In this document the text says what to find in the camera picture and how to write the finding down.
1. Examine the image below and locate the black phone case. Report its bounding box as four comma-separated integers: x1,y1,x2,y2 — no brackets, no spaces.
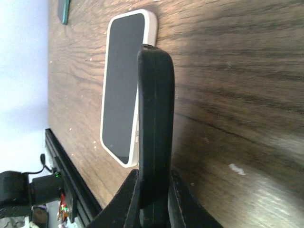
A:
138,44,175,212

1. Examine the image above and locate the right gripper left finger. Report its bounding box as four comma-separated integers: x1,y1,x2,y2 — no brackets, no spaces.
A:
87,170,140,228

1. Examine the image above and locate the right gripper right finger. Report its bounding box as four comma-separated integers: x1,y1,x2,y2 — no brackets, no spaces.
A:
168,170,222,228

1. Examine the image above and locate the beige phone case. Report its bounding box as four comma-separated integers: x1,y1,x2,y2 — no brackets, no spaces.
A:
99,9,159,168

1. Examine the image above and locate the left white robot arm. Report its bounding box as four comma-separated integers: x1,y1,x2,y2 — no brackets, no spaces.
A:
0,171,64,218

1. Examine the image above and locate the black aluminium frame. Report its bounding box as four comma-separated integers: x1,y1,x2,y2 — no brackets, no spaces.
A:
45,128,102,228

